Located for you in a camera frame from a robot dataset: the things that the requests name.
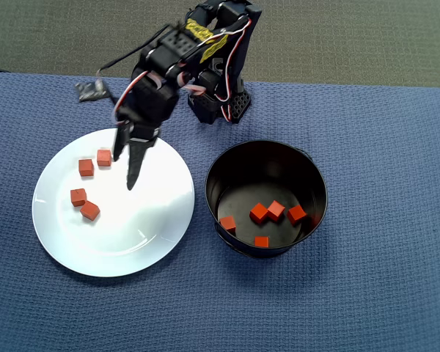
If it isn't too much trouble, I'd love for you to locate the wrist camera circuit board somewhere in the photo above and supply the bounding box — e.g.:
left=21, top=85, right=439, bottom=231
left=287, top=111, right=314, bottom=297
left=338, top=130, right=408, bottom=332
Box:
left=74, top=78, right=109, bottom=103

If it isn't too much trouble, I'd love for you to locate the blue woven table cloth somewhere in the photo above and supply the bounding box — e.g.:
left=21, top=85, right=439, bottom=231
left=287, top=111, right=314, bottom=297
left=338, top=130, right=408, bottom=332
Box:
left=0, top=70, right=440, bottom=352

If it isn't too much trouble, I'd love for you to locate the white round plate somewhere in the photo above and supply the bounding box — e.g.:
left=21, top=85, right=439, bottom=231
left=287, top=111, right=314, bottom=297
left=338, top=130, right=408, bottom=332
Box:
left=32, top=127, right=196, bottom=278

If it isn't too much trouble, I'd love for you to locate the thin black camera cable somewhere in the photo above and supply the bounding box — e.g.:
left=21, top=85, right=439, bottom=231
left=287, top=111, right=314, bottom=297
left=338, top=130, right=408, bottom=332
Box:
left=95, top=23, right=173, bottom=78

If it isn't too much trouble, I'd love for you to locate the black metal bucket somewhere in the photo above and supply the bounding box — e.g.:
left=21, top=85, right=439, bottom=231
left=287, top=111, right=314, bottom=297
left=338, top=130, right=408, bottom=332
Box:
left=204, top=139, right=329, bottom=259

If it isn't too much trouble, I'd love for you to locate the red white servo wire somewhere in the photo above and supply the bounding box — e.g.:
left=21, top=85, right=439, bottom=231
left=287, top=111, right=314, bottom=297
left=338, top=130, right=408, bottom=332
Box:
left=111, top=69, right=164, bottom=125

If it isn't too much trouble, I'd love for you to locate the red cube with black mark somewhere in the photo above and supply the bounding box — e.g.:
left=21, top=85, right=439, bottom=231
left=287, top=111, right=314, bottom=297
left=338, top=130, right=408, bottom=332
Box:
left=70, top=188, right=88, bottom=208

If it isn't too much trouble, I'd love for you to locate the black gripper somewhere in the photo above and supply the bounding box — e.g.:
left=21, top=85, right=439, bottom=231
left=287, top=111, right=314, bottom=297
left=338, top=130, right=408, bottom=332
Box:
left=111, top=76, right=180, bottom=192

